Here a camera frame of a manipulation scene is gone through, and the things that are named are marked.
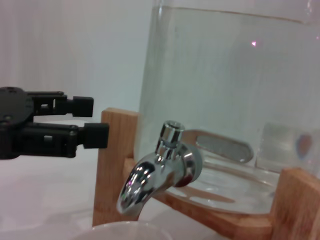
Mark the glass water dispenser jar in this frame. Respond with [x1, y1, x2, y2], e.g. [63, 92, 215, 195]
[138, 0, 320, 216]

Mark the wooden dispenser stand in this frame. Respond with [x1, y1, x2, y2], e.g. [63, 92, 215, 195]
[92, 107, 320, 240]

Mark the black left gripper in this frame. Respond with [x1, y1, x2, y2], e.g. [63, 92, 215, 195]
[0, 86, 95, 161]

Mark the chrome faucet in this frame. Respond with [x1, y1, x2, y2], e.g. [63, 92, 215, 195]
[116, 119, 203, 217]

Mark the red cup white inside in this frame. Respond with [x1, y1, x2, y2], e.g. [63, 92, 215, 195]
[91, 219, 181, 240]

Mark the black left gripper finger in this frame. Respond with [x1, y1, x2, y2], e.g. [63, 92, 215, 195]
[12, 122, 110, 159]

